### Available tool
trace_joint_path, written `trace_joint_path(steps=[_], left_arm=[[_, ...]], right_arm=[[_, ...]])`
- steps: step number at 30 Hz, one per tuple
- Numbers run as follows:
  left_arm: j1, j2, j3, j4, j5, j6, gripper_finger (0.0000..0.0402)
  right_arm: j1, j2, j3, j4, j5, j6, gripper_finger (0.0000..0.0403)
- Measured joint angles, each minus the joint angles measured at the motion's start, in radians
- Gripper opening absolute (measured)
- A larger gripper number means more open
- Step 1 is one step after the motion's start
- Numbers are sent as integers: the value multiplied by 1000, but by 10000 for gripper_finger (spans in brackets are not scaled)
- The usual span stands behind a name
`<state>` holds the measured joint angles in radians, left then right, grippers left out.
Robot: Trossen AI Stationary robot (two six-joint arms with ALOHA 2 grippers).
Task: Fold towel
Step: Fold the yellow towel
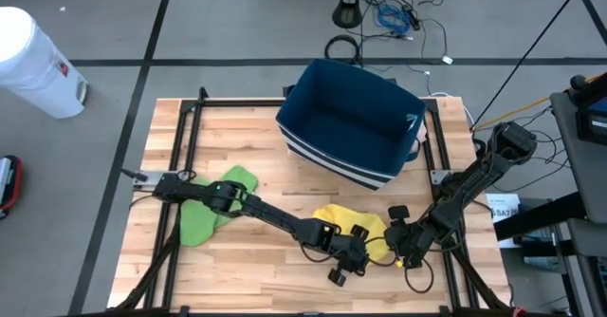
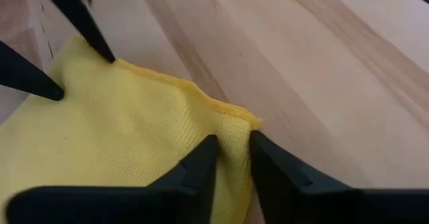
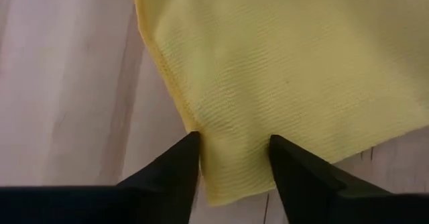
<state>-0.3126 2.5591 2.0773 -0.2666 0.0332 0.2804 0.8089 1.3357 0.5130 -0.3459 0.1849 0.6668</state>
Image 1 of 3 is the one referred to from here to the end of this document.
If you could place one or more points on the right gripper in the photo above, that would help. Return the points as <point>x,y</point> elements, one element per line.
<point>408,238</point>

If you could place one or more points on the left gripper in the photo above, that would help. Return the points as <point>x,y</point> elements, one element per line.
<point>351,257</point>

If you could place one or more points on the yellow towel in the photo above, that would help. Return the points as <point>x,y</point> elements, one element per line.
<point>346,217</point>

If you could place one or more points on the navy white striped fabric basket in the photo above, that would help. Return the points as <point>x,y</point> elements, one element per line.
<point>351,117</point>

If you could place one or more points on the green towel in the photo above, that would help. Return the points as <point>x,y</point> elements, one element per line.
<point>199,227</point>

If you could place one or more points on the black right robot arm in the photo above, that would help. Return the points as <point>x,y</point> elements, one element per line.
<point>474,179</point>

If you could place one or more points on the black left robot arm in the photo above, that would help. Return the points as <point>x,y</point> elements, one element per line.
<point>265,212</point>

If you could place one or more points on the white printed paper sheet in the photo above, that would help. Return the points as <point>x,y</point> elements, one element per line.
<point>502,203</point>

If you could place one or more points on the red clamp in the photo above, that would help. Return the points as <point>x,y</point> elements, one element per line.
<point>520,312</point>

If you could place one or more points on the black cart bar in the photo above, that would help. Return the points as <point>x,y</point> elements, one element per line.
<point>540,215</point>

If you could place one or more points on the grey equipment rack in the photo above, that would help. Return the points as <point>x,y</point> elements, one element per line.
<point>588,236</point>

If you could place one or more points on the grey cart top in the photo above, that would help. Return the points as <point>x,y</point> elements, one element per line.
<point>578,174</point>

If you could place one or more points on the white power adapter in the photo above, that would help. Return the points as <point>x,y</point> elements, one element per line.
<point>447,60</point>

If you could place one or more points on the black box with screen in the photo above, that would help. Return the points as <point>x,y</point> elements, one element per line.
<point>593,113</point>

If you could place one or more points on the black slanted pole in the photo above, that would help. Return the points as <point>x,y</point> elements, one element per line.
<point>531,51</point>

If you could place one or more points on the black stand base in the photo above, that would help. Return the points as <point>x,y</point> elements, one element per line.
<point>348,15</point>

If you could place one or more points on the red and black case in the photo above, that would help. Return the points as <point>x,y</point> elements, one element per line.
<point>9,184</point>

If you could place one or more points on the white trash bin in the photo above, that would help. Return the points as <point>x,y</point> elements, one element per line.
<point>38,70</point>

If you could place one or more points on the black metal table frame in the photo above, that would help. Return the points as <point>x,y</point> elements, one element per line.
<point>227,103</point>

